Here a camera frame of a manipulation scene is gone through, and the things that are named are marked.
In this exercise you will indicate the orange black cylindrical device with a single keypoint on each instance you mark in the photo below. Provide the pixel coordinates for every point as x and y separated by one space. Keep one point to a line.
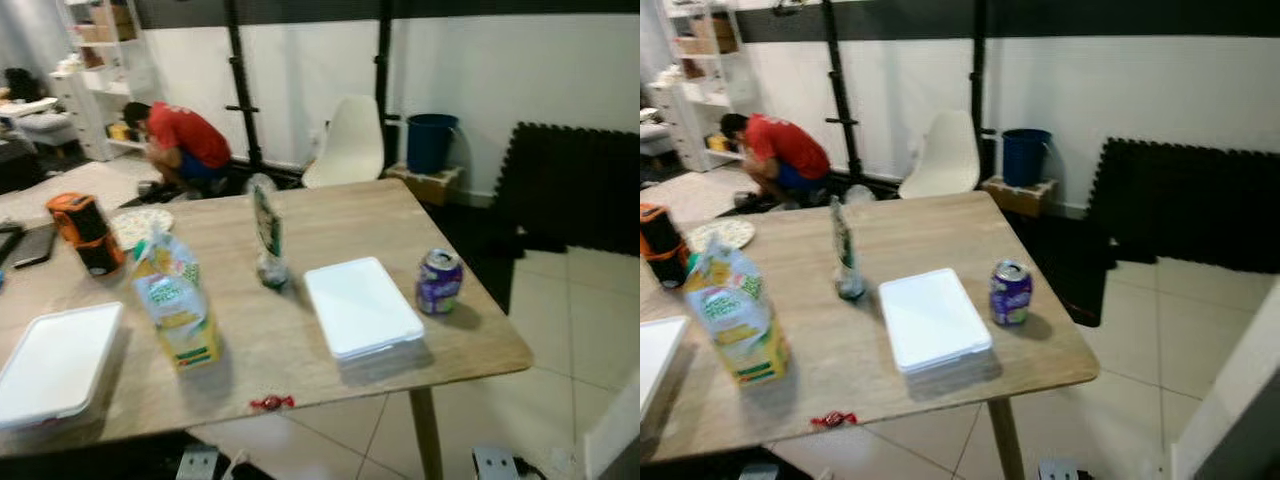
662 245
85 230

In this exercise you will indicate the round patterned plate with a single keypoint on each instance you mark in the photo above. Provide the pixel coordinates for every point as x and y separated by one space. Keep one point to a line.
140 225
722 235

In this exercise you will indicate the black foam mat tiles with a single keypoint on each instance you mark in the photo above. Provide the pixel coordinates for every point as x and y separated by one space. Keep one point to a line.
570 185
1180 200

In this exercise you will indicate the white lidded plastic container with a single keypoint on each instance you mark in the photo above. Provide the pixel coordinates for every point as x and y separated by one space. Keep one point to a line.
935 320
660 360
362 308
55 365

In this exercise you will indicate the yellow green juice carton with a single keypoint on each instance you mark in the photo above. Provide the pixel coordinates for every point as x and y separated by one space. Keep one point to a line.
180 305
745 320

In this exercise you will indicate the white shelving unit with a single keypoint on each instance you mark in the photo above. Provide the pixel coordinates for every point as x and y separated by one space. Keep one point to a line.
105 80
700 80

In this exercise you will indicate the person in red jersey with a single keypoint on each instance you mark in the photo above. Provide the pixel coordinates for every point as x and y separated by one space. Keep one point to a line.
185 135
790 145

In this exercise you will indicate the purple drink can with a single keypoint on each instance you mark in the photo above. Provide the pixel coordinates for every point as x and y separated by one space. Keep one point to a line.
440 283
1010 292

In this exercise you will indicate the green snack pouch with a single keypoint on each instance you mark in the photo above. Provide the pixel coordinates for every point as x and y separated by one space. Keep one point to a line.
845 250
268 235

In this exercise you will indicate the crumpled clear plastic bag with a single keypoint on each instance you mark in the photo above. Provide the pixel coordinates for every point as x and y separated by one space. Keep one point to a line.
260 183
858 193

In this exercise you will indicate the dark blue bucket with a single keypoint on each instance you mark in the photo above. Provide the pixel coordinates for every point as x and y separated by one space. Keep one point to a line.
430 143
1025 157

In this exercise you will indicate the black rack upright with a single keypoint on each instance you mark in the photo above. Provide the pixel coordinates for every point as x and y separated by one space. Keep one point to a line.
840 90
240 80
383 70
978 80

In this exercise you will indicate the red wrapped candy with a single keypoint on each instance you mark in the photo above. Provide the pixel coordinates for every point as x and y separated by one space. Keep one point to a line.
272 403
833 420

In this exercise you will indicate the wooden table leg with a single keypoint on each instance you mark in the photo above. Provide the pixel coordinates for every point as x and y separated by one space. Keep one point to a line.
1005 440
427 435

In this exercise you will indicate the white plastic chair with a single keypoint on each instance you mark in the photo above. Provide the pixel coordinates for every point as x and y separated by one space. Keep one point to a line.
348 145
945 158

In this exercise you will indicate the black smartphone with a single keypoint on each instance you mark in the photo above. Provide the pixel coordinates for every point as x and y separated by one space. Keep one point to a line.
35 245

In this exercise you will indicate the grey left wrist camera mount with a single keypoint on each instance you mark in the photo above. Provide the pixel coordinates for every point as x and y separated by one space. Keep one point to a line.
197 462
758 472

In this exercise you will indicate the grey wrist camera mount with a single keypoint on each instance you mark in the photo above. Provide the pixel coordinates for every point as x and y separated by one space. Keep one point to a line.
197 462
495 464
1058 470
758 472

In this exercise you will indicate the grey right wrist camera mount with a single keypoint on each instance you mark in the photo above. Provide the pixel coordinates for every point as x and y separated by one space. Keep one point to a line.
1058 470
495 464

